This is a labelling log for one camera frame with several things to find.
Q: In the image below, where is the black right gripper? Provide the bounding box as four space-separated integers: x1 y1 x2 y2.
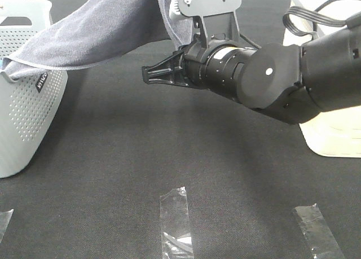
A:
142 34 203 87

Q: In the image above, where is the grey blue towel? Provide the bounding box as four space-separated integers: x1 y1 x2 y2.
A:
1 0 192 81

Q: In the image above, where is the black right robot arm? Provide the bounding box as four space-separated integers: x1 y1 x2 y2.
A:
142 15 360 124

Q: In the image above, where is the black table cloth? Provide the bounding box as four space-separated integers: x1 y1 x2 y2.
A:
0 0 361 259

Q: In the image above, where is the grey perforated laundry basket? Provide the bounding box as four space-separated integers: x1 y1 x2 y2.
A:
1 0 68 178

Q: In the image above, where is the clear tape strip centre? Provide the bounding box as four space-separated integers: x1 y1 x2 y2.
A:
160 187 194 258

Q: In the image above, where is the clear tape strip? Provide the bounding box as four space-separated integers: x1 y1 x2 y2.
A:
0 209 14 243
292 204 345 259
160 187 194 258

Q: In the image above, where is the white plastic storage bin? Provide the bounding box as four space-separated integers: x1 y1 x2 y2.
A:
283 0 360 158

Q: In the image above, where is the clear tape strip left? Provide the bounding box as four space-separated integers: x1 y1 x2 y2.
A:
0 209 14 243

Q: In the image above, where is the clear tape strip right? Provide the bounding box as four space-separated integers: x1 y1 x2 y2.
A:
292 204 345 259

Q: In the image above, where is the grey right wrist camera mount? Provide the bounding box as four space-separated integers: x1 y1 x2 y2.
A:
169 0 242 48

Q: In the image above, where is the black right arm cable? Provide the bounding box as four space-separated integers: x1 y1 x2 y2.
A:
283 0 361 37

